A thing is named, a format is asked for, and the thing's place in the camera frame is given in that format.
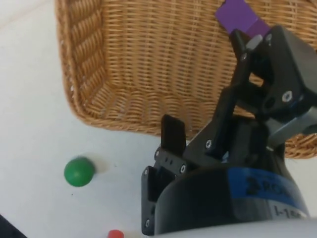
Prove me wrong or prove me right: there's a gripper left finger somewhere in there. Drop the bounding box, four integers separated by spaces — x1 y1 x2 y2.
141 114 189 237

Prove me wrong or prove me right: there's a purple triangular block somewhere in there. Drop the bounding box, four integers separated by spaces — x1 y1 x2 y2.
214 0 271 38

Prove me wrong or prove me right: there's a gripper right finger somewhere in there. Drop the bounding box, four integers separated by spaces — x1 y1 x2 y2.
184 24 317 162

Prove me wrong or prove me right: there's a wicker basket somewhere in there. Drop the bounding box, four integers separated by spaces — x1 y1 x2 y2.
55 0 317 160

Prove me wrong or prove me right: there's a red cylinder block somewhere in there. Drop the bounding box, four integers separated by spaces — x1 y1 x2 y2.
106 229 125 238

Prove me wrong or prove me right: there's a green ball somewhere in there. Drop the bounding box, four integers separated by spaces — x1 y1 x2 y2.
63 157 96 187

